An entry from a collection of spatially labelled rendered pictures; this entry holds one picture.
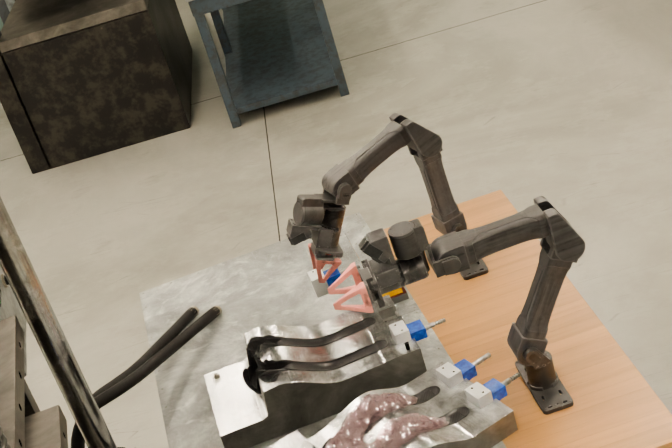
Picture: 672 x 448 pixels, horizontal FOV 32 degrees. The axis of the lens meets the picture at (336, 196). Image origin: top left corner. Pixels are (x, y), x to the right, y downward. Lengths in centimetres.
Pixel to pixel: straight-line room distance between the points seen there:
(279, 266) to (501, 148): 224
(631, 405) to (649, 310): 163
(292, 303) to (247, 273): 26
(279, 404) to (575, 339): 70
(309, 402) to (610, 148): 281
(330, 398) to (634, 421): 68
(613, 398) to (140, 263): 320
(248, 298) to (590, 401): 110
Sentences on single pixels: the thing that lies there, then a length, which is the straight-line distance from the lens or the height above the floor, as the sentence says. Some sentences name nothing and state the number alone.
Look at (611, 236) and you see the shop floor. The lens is 461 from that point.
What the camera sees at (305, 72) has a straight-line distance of 657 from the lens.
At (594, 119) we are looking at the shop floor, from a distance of 550.
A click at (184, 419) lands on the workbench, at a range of 292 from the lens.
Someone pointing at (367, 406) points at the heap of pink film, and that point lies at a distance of 254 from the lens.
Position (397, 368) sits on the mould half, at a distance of 272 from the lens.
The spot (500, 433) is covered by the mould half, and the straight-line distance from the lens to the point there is 254.
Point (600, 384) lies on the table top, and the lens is 264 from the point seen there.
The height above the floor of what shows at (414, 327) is 90.
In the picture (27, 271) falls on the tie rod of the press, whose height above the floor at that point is 137.
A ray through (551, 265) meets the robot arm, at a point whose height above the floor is 111.
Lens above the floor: 247
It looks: 27 degrees down
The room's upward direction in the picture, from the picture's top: 17 degrees counter-clockwise
